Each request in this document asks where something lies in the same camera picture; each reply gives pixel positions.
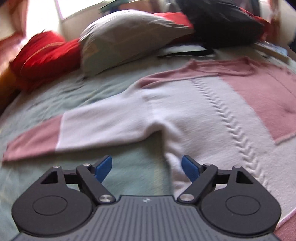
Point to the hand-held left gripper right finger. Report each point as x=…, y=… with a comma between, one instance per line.
x=190, y=168

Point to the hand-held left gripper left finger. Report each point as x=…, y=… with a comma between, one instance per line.
x=104, y=168

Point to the pink and white sweater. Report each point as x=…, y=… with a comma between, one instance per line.
x=196, y=111

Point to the green checked bed blanket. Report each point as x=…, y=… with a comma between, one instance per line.
x=69, y=92

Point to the light green folded cloth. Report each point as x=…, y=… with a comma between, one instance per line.
x=185, y=49

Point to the red folded quilt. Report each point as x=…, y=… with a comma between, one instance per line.
x=44, y=60

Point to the grey green checked pillow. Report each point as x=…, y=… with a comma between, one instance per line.
x=124, y=39

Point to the wooden bed headboard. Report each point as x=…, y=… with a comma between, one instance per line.
x=7, y=69

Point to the book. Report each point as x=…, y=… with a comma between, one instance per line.
x=272, y=49

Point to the black backpack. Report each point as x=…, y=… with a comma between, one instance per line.
x=219, y=25

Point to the green stool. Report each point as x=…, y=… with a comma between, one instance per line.
x=113, y=3

